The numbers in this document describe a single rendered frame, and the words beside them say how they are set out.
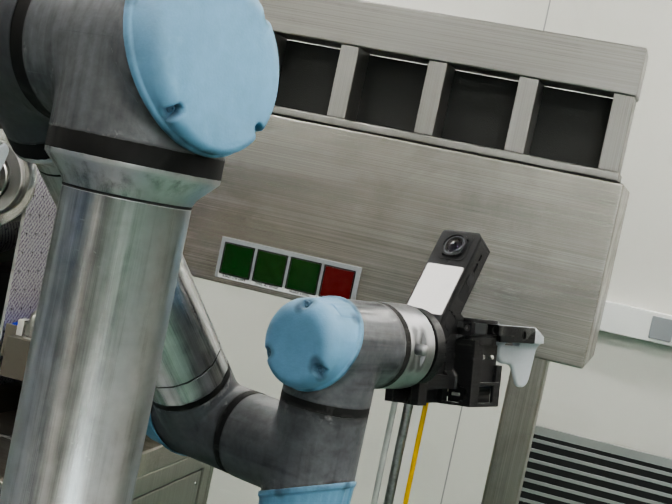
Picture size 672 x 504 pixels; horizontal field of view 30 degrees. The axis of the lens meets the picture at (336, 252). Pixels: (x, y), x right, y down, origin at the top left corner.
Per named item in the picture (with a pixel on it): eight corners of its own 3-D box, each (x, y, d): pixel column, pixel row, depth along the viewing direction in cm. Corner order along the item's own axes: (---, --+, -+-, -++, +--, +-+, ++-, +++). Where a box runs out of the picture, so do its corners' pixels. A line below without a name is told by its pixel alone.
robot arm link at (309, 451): (266, 494, 112) (290, 375, 112) (363, 536, 105) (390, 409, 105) (205, 500, 106) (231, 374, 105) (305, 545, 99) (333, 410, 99)
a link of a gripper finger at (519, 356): (535, 386, 127) (476, 384, 121) (541, 327, 127) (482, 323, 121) (560, 389, 125) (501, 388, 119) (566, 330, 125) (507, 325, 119)
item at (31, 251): (-6, 352, 190) (18, 233, 189) (67, 342, 213) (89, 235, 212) (-3, 353, 190) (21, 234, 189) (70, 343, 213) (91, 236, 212)
